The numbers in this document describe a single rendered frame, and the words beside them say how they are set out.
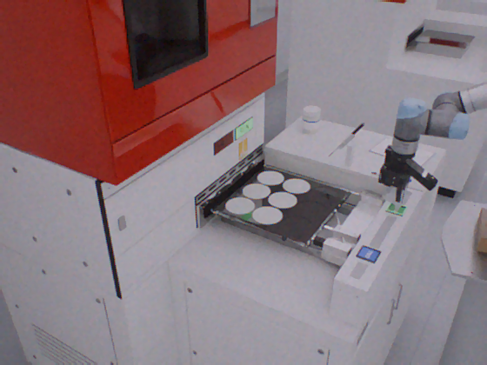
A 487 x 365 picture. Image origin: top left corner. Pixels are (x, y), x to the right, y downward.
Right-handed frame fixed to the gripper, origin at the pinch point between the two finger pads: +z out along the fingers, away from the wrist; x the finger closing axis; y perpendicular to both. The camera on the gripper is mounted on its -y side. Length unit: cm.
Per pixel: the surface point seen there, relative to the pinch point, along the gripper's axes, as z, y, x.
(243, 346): 38, 29, 46
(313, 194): 7.5, 30.7, -3.1
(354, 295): 4.5, -0.9, 40.0
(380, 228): 1.8, 2.0, 11.5
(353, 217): 9.4, 14.0, 0.3
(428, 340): 97, -17, -45
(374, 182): 3.2, 13.0, -15.1
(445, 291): 97, -16, -83
